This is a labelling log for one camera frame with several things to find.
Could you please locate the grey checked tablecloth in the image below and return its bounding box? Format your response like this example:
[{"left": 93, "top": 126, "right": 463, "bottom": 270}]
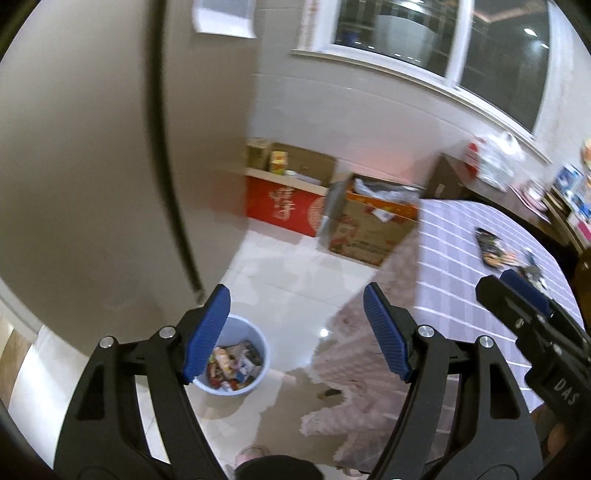
[{"left": 300, "top": 198, "right": 588, "bottom": 477}]

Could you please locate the small brown cardboard box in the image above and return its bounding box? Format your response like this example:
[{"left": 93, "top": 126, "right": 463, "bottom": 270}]
[{"left": 246, "top": 138, "right": 274, "bottom": 172}]

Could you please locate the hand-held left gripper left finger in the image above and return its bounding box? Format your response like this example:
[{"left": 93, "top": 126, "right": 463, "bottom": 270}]
[{"left": 54, "top": 283, "right": 232, "bottom": 480}]

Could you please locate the black and white wrapper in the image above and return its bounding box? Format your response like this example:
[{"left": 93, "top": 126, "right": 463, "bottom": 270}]
[{"left": 523, "top": 249, "right": 549, "bottom": 291}]

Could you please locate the white paper sheet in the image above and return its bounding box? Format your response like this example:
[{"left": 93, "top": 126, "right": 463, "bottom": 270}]
[{"left": 191, "top": 0, "right": 260, "bottom": 40}]

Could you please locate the blue printed box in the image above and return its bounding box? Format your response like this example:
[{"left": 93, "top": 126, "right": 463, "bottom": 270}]
[{"left": 553, "top": 163, "right": 584, "bottom": 195}]

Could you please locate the red cardboard box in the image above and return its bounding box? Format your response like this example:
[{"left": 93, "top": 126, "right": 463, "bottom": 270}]
[{"left": 244, "top": 142, "right": 339, "bottom": 239}]

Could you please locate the white plastic bag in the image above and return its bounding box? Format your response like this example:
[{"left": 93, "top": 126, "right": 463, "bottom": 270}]
[{"left": 463, "top": 131, "right": 523, "bottom": 191}]

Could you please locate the brown metallic refrigerator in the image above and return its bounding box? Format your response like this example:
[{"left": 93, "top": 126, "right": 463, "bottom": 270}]
[{"left": 0, "top": 0, "right": 260, "bottom": 358}]

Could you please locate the patterned brown cardboard box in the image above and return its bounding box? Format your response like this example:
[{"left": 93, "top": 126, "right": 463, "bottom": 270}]
[{"left": 322, "top": 172, "right": 424, "bottom": 269}]

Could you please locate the wooden desk organizer shelf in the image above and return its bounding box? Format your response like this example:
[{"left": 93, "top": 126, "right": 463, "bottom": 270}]
[{"left": 541, "top": 161, "right": 591, "bottom": 252}]

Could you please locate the blue plastic bucket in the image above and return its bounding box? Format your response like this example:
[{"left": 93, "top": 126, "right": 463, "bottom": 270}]
[{"left": 191, "top": 314, "right": 271, "bottom": 398}]

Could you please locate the dark wooden cabinet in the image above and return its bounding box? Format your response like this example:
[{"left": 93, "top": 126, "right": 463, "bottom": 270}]
[{"left": 424, "top": 154, "right": 580, "bottom": 261}]

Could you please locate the white water tank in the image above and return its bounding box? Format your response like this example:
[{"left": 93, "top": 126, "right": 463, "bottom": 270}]
[{"left": 373, "top": 11, "right": 432, "bottom": 54}]

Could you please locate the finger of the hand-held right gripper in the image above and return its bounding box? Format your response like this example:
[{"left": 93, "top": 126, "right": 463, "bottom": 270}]
[
  {"left": 500, "top": 268, "right": 583, "bottom": 330},
  {"left": 475, "top": 274, "right": 557, "bottom": 344}
]

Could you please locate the pile of snack wrappers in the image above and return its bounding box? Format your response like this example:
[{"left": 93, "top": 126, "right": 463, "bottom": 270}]
[{"left": 207, "top": 340, "right": 265, "bottom": 393}]

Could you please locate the dark snack packet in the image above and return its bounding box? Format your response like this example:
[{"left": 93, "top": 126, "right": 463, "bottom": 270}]
[{"left": 475, "top": 227, "right": 514, "bottom": 270}]

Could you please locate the white-framed sliding window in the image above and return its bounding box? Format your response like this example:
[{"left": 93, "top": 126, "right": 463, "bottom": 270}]
[{"left": 290, "top": 0, "right": 557, "bottom": 163}]

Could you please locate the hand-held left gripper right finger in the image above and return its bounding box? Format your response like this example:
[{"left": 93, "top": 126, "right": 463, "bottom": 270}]
[{"left": 362, "top": 281, "right": 544, "bottom": 480}]

